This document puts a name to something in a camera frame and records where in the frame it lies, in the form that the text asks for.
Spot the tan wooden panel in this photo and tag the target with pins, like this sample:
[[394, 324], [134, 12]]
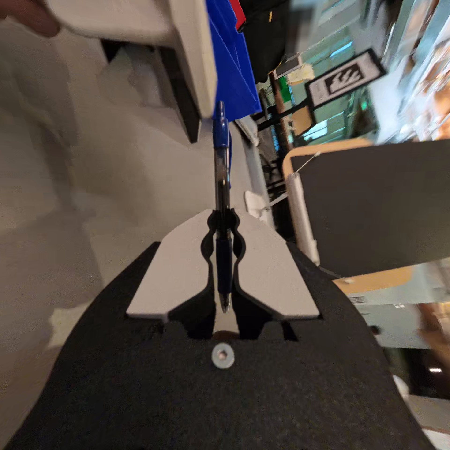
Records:
[[302, 121]]

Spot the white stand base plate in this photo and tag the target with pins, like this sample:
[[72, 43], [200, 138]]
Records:
[[255, 202]]

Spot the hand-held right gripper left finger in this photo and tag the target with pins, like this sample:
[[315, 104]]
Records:
[[172, 274]]

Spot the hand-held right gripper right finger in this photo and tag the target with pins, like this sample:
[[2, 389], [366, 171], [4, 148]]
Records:
[[270, 274]]

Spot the white mounting bar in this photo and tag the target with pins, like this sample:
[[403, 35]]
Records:
[[302, 218]]

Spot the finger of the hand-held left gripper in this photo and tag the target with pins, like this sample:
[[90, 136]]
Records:
[[193, 52]]

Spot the black bag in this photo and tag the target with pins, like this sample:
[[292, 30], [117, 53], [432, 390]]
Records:
[[270, 42]]

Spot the person's left hand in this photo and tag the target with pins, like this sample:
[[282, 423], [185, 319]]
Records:
[[24, 12]]

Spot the blue pen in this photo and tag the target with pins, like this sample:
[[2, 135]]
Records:
[[222, 140]]

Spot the blue storage bin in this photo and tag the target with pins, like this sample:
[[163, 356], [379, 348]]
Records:
[[232, 70]]

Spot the framed marker sign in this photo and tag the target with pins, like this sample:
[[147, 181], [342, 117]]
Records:
[[346, 79]]

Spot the white folded sheet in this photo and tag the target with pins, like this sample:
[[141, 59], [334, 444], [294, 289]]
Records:
[[248, 130]]

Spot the red storage bin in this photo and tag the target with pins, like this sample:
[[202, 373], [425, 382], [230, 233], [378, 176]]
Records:
[[238, 14]]

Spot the small white display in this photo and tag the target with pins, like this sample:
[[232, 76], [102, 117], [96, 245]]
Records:
[[288, 65]]

